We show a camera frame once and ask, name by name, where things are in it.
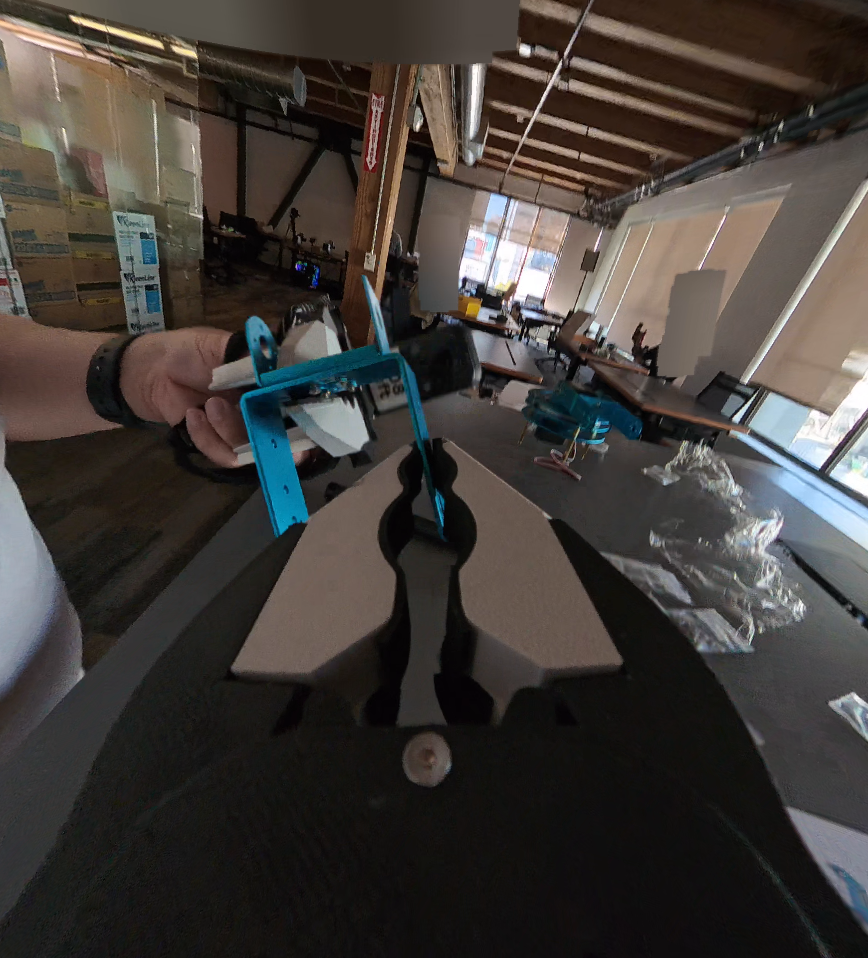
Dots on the printed instruction sheet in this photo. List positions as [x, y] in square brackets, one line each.
[853, 861]

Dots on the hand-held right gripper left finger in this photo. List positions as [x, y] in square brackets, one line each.
[322, 591]

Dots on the black office chair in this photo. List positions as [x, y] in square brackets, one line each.
[726, 393]

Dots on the yellow box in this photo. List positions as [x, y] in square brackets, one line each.
[468, 304]

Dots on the crumpled clear plastic wrap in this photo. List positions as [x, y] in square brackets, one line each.
[733, 554]

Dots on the beige window roller blinds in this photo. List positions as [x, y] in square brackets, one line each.
[838, 299]

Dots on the blue metal bracket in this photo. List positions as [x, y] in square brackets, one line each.
[344, 372]

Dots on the rows of brown-edged office desks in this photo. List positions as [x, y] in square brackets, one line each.
[658, 397]

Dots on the wooden support post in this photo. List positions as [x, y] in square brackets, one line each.
[381, 224]

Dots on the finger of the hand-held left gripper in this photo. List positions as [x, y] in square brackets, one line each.
[329, 430]
[314, 340]

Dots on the person's left hand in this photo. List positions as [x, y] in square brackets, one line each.
[172, 382]

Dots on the silver spiral air duct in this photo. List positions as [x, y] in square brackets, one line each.
[254, 75]
[473, 112]

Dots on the dark grey desk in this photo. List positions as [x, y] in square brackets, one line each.
[628, 524]

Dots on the black wrist band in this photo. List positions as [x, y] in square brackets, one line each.
[108, 382]

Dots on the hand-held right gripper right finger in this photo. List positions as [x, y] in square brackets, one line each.
[539, 591]

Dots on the stack of cardboard boxes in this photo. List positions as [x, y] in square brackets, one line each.
[37, 224]

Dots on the computer with coloured lights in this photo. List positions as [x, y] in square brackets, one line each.
[308, 273]

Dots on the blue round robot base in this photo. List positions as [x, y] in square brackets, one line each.
[584, 419]

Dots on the red arrow sign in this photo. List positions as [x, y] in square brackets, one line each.
[375, 131]

